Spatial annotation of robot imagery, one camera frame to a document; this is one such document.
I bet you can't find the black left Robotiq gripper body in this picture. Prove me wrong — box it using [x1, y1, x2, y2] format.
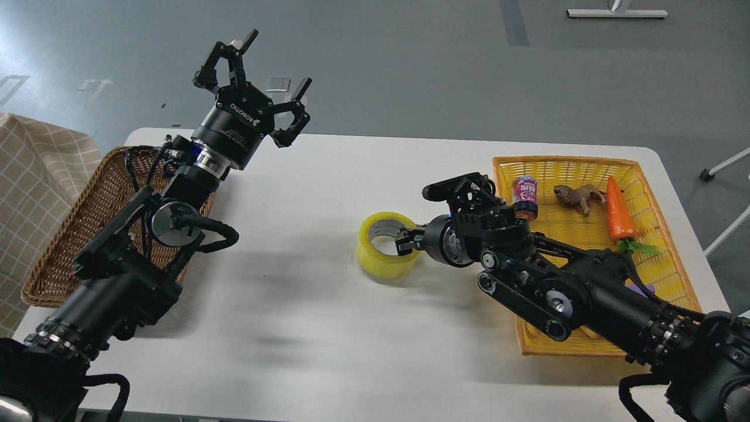
[191, 83, 274, 170]

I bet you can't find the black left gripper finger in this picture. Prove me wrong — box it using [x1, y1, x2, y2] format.
[193, 29, 259, 94]
[268, 77, 312, 148]

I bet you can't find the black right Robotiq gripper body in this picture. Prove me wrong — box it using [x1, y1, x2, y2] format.
[420, 215, 463, 266]

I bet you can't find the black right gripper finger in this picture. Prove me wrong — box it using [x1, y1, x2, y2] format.
[396, 225, 424, 256]

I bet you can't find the yellow tape roll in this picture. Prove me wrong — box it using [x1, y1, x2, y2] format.
[356, 212, 421, 286]

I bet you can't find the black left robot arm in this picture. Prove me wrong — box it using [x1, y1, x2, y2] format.
[2, 29, 312, 421]

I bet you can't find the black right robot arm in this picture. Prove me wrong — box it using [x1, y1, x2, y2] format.
[396, 172, 749, 421]

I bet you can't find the small pink drink can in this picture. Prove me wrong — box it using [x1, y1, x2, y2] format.
[512, 176, 538, 222]

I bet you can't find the yellow plastic basket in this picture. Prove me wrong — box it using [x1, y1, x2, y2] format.
[492, 155, 703, 357]

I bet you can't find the brown toy animal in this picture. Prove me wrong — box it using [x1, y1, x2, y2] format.
[553, 184, 608, 217]

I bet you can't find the brown wicker basket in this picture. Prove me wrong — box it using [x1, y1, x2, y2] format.
[21, 145, 216, 309]

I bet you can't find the orange toy carrot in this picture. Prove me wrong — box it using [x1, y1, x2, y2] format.
[606, 176, 658, 256]

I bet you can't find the beige checkered cloth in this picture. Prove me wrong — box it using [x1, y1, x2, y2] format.
[1, 112, 101, 338]

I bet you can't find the purple foam block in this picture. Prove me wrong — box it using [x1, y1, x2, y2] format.
[625, 283, 657, 297]

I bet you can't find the white stand base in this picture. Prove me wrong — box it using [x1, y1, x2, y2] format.
[565, 1, 669, 19]

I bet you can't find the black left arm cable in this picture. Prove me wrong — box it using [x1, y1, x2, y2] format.
[79, 374, 131, 422]

